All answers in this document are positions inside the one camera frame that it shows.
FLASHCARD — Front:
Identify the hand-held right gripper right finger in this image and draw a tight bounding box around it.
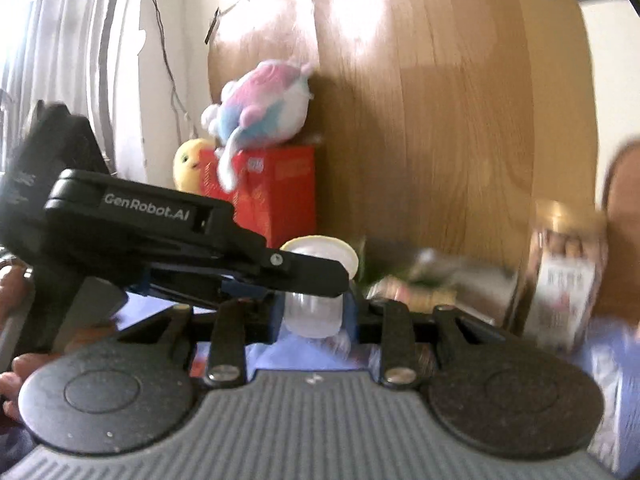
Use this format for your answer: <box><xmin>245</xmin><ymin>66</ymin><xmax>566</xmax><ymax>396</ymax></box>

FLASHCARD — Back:
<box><xmin>341</xmin><ymin>285</ymin><xmax>508</xmax><ymax>390</ymax></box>

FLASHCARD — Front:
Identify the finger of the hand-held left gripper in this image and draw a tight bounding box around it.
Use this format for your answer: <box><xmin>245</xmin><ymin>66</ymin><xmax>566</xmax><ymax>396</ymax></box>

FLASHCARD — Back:
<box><xmin>220</xmin><ymin>280</ymin><xmax>273</xmax><ymax>306</ymax></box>
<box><xmin>260</xmin><ymin>249</ymin><xmax>351</xmax><ymax>297</ymax></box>

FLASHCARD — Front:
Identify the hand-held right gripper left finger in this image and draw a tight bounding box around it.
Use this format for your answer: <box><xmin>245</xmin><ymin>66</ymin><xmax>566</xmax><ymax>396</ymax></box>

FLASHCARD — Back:
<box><xmin>117</xmin><ymin>292</ymin><xmax>288</xmax><ymax>388</ymax></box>

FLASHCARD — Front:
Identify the white ribbed plastic cup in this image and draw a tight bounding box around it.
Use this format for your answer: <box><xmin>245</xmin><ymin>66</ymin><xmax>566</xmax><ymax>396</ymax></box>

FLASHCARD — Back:
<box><xmin>279</xmin><ymin>235</ymin><xmax>360</xmax><ymax>339</ymax></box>

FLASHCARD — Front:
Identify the person's left hand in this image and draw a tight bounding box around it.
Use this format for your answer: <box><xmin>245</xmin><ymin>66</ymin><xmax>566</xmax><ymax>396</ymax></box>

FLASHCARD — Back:
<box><xmin>0</xmin><ymin>255</ymin><xmax>56</xmax><ymax>423</ymax></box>

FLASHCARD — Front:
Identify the red gift box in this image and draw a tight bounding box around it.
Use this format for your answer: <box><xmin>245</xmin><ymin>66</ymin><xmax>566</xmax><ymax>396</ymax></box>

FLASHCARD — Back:
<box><xmin>200</xmin><ymin>145</ymin><xmax>318</xmax><ymax>250</ymax></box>

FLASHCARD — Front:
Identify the yellow plush toy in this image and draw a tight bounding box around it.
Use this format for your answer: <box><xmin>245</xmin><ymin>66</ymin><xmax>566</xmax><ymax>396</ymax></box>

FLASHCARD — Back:
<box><xmin>172</xmin><ymin>138</ymin><xmax>216</xmax><ymax>193</ymax></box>

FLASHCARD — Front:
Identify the black printed box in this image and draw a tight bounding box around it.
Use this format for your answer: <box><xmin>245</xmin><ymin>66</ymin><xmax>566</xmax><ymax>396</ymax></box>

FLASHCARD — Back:
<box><xmin>400</xmin><ymin>255</ymin><xmax>521</xmax><ymax>328</ymax></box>

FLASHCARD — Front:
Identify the pastel plush toy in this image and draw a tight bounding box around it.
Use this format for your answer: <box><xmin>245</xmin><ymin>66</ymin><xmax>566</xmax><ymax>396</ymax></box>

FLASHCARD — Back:
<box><xmin>201</xmin><ymin>59</ymin><xmax>317</xmax><ymax>193</ymax></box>

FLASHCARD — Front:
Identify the wooden headboard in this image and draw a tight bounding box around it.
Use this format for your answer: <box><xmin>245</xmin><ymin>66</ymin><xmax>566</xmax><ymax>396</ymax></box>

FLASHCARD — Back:
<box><xmin>207</xmin><ymin>0</ymin><xmax>608</xmax><ymax>341</ymax></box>

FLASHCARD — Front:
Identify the white curtain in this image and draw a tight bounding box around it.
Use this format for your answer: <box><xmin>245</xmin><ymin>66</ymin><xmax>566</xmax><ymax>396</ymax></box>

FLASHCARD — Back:
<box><xmin>0</xmin><ymin>0</ymin><xmax>146</xmax><ymax>181</ymax></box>

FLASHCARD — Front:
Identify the nut jar gold lid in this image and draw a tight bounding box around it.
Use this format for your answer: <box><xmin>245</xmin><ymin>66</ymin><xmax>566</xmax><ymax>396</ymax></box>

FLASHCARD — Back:
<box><xmin>520</xmin><ymin>199</ymin><xmax>608</xmax><ymax>356</ymax></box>

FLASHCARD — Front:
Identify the black tape strip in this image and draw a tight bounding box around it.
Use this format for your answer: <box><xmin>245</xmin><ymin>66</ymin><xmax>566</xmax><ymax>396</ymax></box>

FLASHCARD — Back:
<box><xmin>204</xmin><ymin>6</ymin><xmax>222</xmax><ymax>46</ymax></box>

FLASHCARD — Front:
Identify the blue blanket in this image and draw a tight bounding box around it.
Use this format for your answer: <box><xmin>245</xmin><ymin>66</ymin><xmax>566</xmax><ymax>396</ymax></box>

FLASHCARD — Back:
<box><xmin>117</xmin><ymin>290</ymin><xmax>640</xmax><ymax>480</ymax></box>

